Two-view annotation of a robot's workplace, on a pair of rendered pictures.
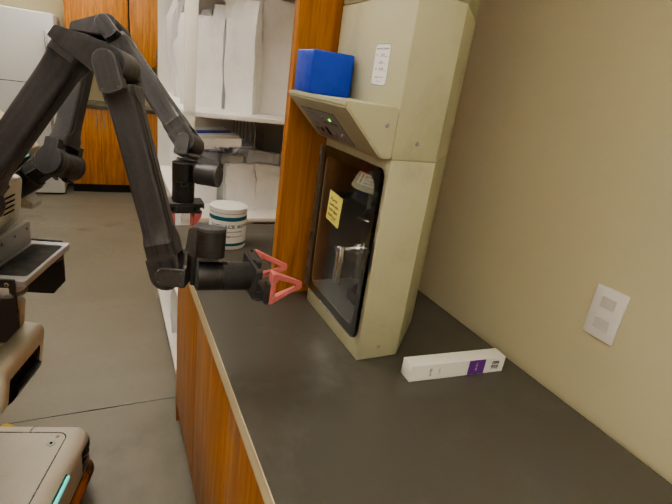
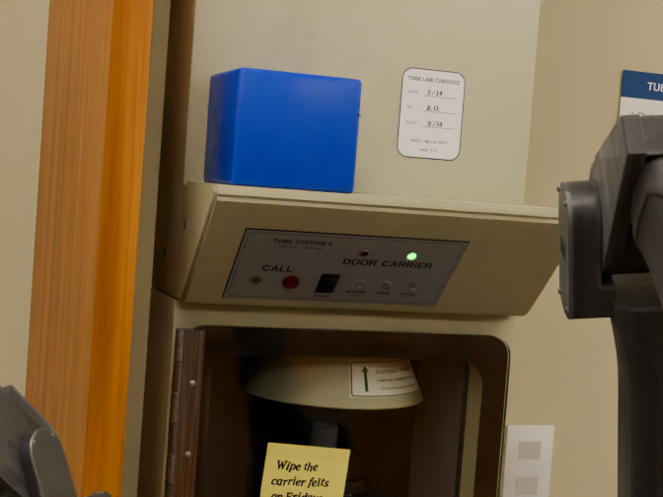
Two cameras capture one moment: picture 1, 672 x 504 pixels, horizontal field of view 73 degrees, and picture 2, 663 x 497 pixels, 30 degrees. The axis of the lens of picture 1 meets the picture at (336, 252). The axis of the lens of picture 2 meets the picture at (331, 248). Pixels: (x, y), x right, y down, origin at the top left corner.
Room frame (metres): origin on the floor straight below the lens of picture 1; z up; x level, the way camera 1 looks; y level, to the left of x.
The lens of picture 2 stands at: (0.92, 1.07, 1.52)
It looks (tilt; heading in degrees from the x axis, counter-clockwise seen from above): 3 degrees down; 279
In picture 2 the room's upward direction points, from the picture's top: 4 degrees clockwise
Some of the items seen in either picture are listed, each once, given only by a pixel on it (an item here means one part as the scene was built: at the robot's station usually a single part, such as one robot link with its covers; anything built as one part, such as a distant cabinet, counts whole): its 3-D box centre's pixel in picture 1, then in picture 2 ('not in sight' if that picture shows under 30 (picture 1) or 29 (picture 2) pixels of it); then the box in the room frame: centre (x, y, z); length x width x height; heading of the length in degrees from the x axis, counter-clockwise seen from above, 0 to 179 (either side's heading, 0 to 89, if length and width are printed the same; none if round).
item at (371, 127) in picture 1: (335, 121); (381, 255); (1.04, 0.04, 1.46); 0.32 x 0.12 x 0.10; 28
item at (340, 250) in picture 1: (345, 263); not in sight; (0.95, -0.02, 1.17); 0.05 x 0.03 x 0.10; 117
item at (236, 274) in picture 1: (239, 275); not in sight; (0.85, 0.19, 1.15); 0.10 x 0.07 x 0.07; 27
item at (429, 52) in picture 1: (394, 184); (303, 377); (1.12, -0.12, 1.33); 0.32 x 0.25 x 0.77; 28
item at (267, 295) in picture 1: (277, 282); not in sight; (0.85, 0.11, 1.14); 0.09 x 0.07 x 0.07; 117
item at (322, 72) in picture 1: (323, 73); (279, 132); (1.12, 0.09, 1.56); 0.10 x 0.10 x 0.09; 28
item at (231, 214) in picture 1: (227, 224); not in sight; (1.56, 0.40, 1.02); 0.13 x 0.13 x 0.15
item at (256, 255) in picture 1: (268, 269); not in sight; (0.91, 0.14, 1.14); 0.09 x 0.07 x 0.07; 117
